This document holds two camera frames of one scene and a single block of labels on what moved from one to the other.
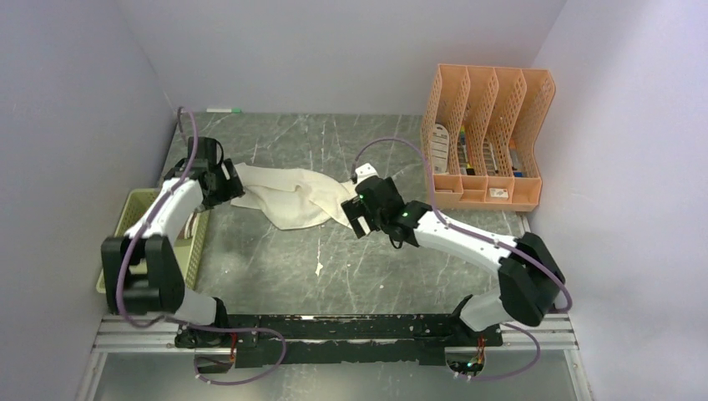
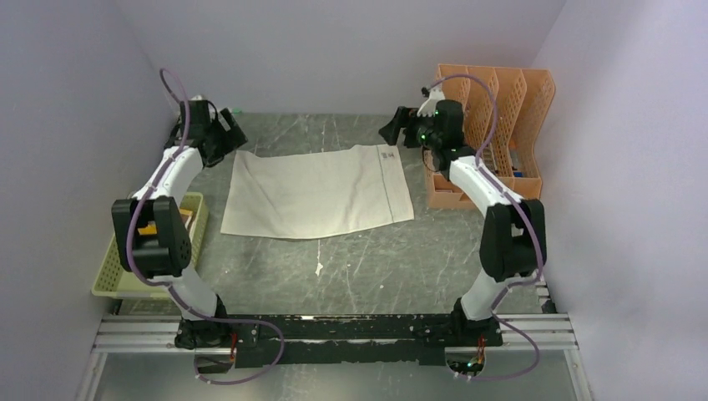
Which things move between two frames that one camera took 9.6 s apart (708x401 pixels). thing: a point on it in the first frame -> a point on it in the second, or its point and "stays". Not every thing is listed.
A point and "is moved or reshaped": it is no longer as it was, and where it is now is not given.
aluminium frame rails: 553,333 stays
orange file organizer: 478,129 stays
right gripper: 354,208 -> 404,118
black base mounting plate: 269,341 stays
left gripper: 231,187 -> 233,139
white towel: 293,198 is moved or reshaped
